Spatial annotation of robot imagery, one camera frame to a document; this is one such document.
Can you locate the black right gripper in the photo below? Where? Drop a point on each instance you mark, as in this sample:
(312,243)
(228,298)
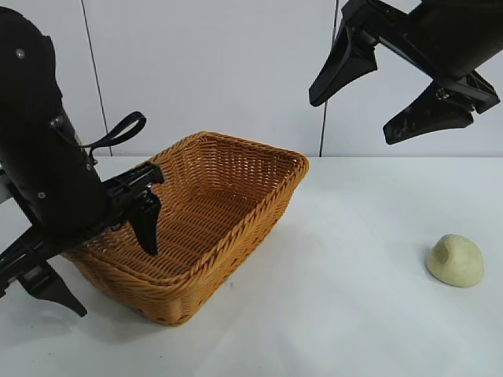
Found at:
(444,35)

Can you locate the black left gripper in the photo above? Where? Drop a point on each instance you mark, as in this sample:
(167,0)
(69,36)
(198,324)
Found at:
(59,212)

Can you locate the woven tan wicker basket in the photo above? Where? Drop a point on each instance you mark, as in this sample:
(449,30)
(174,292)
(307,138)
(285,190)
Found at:
(220,212)

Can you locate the pale yellow egg yolk pastry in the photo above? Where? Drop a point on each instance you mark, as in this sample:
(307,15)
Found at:
(460,263)

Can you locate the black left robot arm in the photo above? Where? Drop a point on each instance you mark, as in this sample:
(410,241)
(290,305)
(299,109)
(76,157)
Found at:
(27,86)

